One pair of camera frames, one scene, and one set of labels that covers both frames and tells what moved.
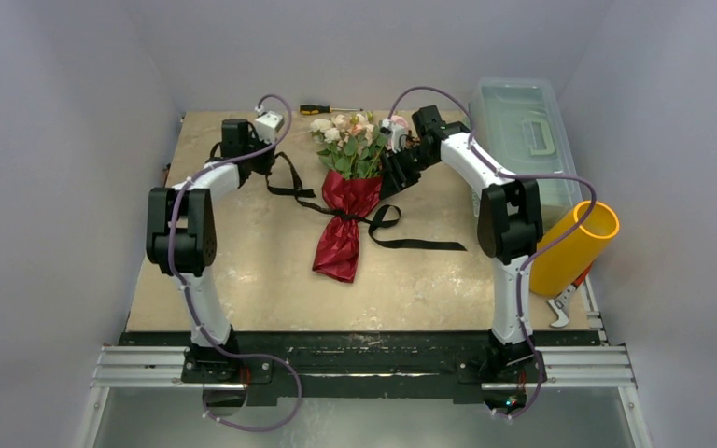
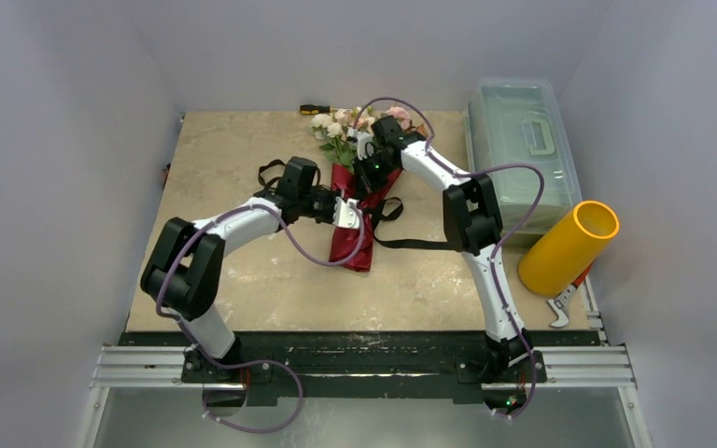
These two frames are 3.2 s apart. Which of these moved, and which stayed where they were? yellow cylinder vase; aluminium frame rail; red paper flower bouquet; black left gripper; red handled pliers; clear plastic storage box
Moved: red paper flower bouquet; black left gripper
Stayed: red handled pliers; aluminium frame rail; clear plastic storage box; yellow cylinder vase
